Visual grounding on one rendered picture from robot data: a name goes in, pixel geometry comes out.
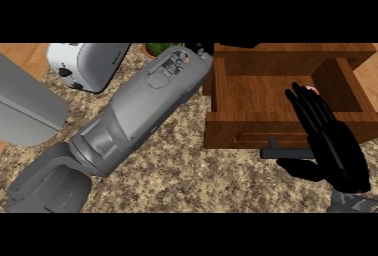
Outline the green potted plant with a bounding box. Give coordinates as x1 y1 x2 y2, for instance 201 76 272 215
141 42 187 62

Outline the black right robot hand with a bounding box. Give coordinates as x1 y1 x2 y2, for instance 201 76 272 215
277 82 373 194

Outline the dark grey drawer handle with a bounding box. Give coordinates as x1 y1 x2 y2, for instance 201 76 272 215
259 135 318 160

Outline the white and grey toaster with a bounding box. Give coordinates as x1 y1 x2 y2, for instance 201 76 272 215
46 42 133 94

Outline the brown wooden drawer front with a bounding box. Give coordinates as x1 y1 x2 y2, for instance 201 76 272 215
203 110 378 150

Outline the brown wooden drawer box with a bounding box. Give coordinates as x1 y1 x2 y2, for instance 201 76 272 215
210 57 377 115

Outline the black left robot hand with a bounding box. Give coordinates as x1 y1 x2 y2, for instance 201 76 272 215
193 42 259 56

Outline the brown wooden cabinet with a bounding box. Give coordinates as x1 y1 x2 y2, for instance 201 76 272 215
212 42 378 78

